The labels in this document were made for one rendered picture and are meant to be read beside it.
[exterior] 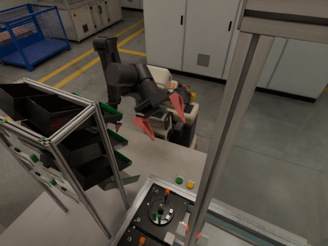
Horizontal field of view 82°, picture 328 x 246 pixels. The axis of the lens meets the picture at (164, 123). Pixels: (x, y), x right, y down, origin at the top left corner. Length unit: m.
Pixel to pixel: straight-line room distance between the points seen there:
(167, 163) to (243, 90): 1.21
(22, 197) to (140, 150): 1.61
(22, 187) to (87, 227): 1.61
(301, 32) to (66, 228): 1.30
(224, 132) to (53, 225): 1.21
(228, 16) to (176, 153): 2.54
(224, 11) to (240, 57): 3.28
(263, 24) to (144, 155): 1.32
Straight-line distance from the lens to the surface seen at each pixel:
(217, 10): 3.49
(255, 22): 0.20
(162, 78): 1.32
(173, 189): 1.19
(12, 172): 3.00
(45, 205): 1.45
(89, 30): 6.32
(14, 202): 2.72
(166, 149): 1.48
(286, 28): 0.20
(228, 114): 0.26
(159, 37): 3.92
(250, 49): 0.21
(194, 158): 1.44
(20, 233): 1.44
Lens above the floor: 2.02
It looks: 44 degrees down
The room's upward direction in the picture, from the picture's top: straight up
